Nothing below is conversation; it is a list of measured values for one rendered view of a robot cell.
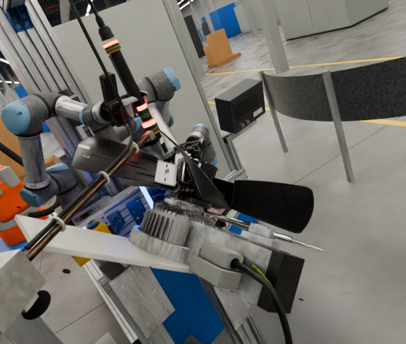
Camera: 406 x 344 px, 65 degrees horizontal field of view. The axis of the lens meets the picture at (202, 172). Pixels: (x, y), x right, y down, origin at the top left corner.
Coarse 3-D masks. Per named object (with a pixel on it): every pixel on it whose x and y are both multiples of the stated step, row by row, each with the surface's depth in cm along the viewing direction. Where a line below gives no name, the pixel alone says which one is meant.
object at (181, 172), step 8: (184, 160) 95; (200, 160) 93; (184, 168) 94; (200, 168) 93; (208, 168) 93; (216, 168) 96; (176, 176) 96; (184, 176) 93; (208, 176) 94; (184, 184) 94; (168, 192) 94; (176, 192) 91; (184, 192) 93; (192, 192) 93; (184, 200) 90; (192, 200) 90; (200, 200) 91; (208, 208) 94
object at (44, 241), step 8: (144, 136) 93; (136, 144) 88; (128, 152) 84; (120, 160) 80; (112, 168) 77; (96, 184) 70; (88, 192) 67; (96, 192) 69; (80, 200) 65; (88, 200) 66; (72, 208) 63; (80, 208) 64; (64, 216) 60; (72, 216) 61; (56, 224) 59; (48, 232) 56; (56, 232) 57; (40, 240) 55; (48, 240) 55; (32, 248) 53; (40, 248) 54; (32, 256) 52
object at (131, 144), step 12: (96, 12) 85; (132, 132) 87; (132, 144) 86; (120, 156) 80; (108, 168) 75; (96, 180) 70; (108, 180) 73; (84, 192) 66; (72, 204) 62; (60, 216) 59; (48, 228) 56; (36, 240) 54
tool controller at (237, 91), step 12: (240, 84) 167; (252, 84) 164; (216, 96) 161; (228, 96) 158; (240, 96) 158; (252, 96) 164; (216, 108) 163; (228, 108) 157; (240, 108) 160; (252, 108) 167; (264, 108) 174; (228, 120) 162; (240, 120) 163; (252, 120) 170
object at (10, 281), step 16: (0, 256) 48; (16, 256) 47; (0, 272) 44; (16, 272) 46; (32, 272) 48; (0, 288) 44; (16, 288) 46; (32, 288) 48; (0, 304) 43; (16, 304) 45; (0, 320) 43
